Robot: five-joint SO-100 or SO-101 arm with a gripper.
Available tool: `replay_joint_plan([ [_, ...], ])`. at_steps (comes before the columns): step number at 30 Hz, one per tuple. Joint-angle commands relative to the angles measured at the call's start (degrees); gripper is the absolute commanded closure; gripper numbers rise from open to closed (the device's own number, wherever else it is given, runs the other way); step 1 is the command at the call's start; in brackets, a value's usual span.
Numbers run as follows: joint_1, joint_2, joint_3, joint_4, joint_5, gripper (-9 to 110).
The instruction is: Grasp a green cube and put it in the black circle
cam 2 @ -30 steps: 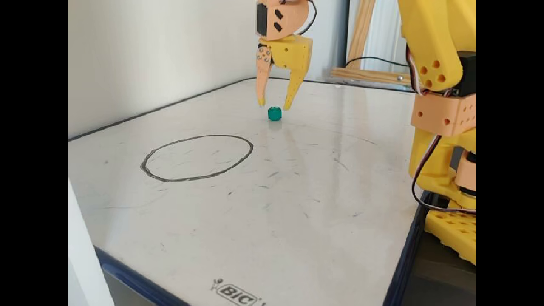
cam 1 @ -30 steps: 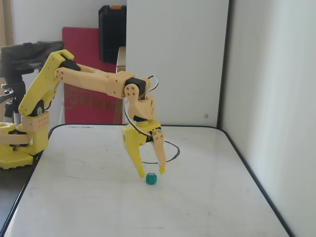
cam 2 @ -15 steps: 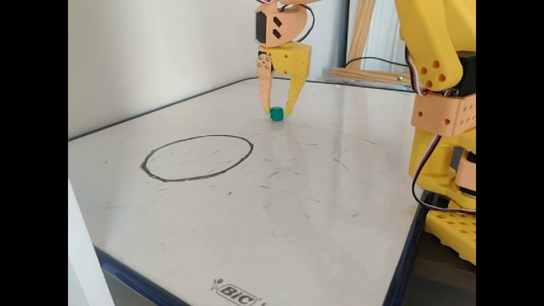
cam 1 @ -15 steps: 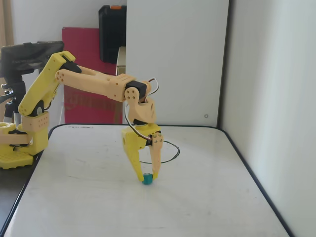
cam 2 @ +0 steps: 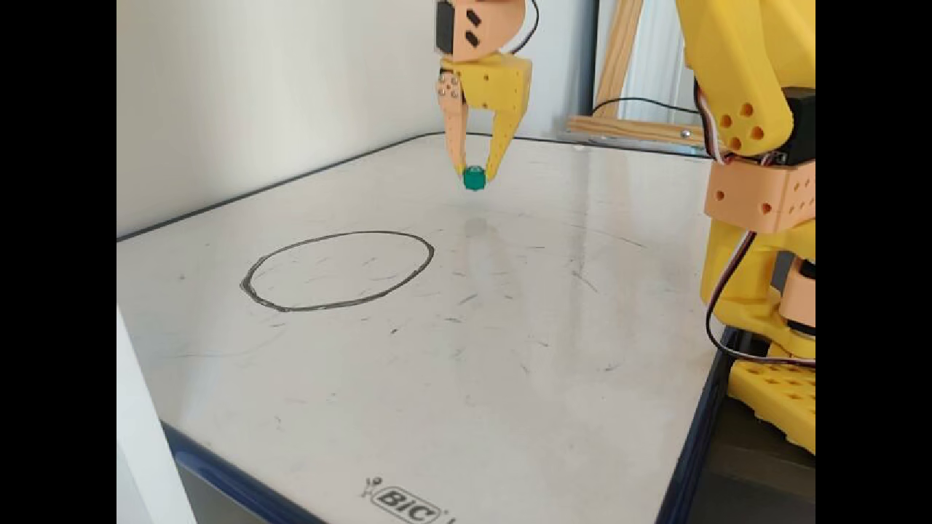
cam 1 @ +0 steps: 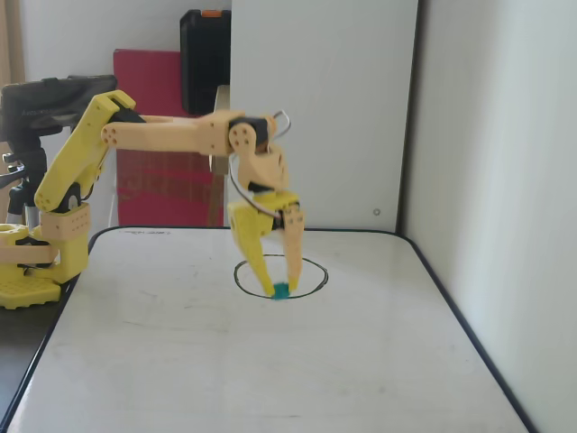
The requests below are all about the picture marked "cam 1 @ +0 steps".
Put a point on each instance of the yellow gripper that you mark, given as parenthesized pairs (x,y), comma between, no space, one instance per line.
(255,220)

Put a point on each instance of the small green cube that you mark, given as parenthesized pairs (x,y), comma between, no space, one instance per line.
(281,292)

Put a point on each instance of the yellow perforated robot base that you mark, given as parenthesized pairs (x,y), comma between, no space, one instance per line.
(27,291)

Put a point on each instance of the yellow and peach robot arm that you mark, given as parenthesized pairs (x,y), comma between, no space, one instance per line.
(162,133)

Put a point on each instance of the black drawn circle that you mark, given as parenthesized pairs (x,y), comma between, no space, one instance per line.
(235,276)

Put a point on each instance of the white dry-erase board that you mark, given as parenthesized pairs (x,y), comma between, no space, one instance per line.
(270,374)

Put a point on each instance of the red board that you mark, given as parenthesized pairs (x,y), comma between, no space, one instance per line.
(153,180)

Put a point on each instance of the white upright panel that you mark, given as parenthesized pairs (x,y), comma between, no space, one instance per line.
(351,113)

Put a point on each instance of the brown cardboard box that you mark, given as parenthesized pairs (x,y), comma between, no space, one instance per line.
(221,97)

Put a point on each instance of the black plastic tool case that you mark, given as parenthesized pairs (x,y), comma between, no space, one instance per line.
(203,63)

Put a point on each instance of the beige curtain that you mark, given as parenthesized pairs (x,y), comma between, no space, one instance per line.
(9,40)

